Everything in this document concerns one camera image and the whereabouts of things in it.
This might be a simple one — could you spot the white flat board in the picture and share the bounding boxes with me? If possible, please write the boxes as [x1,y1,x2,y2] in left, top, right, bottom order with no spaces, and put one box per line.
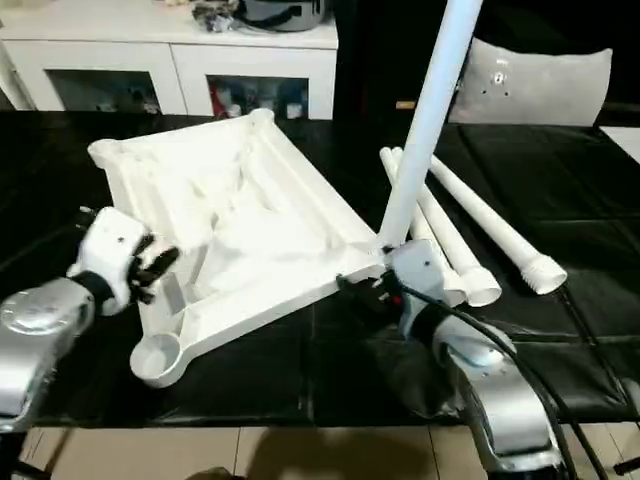
[618,125,640,166]

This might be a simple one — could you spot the dark round appliance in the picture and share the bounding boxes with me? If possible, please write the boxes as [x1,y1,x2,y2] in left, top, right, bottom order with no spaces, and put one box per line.
[238,0,329,31]

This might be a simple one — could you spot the grey cushion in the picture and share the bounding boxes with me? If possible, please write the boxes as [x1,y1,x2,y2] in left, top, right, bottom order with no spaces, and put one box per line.
[447,37,614,127]

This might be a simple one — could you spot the white plastic table leg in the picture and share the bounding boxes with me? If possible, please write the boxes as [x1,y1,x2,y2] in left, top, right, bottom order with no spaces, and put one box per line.
[376,0,485,253]
[392,147,504,307]
[428,155,569,297]
[379,147,469,308]

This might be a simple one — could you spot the white glass-door cabinet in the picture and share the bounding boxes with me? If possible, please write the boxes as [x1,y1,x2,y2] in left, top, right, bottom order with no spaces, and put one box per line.
[0,0,339,121]

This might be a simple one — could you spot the white plastic table top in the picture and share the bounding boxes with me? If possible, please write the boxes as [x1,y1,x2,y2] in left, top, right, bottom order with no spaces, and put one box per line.
[87,109,398,390]

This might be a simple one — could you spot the black cabinet with gold label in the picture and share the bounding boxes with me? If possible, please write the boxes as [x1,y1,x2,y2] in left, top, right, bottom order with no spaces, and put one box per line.
[335,0,640,126]

